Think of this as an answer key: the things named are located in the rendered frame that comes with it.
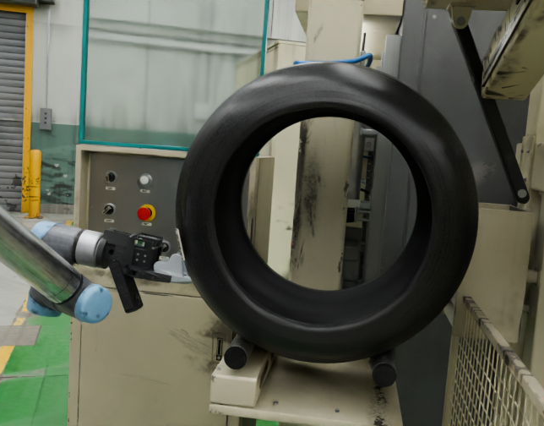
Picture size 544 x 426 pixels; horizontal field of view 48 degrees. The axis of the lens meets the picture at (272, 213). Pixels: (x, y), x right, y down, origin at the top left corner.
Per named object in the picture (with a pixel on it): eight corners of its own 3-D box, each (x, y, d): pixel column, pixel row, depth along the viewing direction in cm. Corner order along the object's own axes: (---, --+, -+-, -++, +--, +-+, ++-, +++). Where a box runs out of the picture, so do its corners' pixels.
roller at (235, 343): (251, 304, 151) (269, 299, 150) (256, 322, 151) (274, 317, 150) (220, 350, 116) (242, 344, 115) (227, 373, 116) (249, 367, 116)
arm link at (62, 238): (39, 257, 135) (48, 220, 135) (85, 268, 134) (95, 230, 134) (21, 256, 127) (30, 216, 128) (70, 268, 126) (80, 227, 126)
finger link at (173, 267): (198, 259, 123) (155, 250, 125) (193, 288, 124) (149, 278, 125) (202, 257, 127) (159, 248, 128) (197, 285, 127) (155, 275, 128)
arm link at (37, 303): (44, 320, 122) (57, 266, 123) (16, 308, 129) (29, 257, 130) (78, 322, 128) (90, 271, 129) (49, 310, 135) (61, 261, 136)
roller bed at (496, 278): (440, 314, 159) (451, 199, 156) (498, 319, 157) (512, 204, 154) (451, 336, 140) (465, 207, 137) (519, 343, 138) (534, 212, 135)
